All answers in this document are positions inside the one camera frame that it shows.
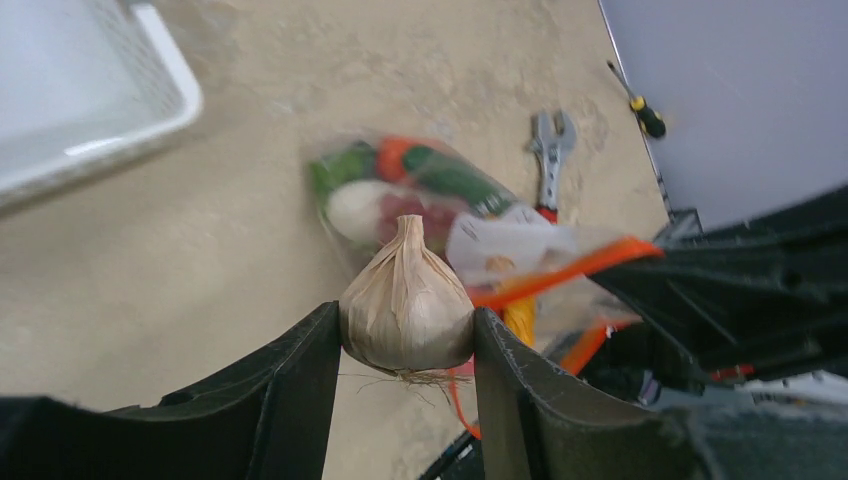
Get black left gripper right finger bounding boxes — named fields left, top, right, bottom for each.
left=474, top=309, right=713, bottom=479

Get yellow black screwdriver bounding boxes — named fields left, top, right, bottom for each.
left=606, top=60, right=667, bottom=139

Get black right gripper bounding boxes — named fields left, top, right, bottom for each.
left=576, top=188, right=847, bottom=405

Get green cucumber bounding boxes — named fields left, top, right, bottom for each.
left=402, top=146, right=519, bottom=216

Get beige garlic bulb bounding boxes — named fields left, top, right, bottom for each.
left=339, top=215, right=474, bottom=373

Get white plastic basket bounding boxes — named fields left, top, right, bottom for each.
left=1, top=1, right=203, bottom=207

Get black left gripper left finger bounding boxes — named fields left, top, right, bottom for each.
left=1, top=302, right=341, bottom=479

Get red adjustable wrench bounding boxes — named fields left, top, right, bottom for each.
left=528, top=109, right=577, bottom=224

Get white radish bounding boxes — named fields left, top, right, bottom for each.
left=324, top=180, right=404, bottom=244

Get orange carrot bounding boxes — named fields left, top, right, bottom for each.
left=311, top=135, right=439, bottom=207

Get clear zip top bag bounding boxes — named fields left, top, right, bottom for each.
left=307, top=129, right=666, bottom=439

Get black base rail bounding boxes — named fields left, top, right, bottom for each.
left=419, top=432, right=485, bottom=480

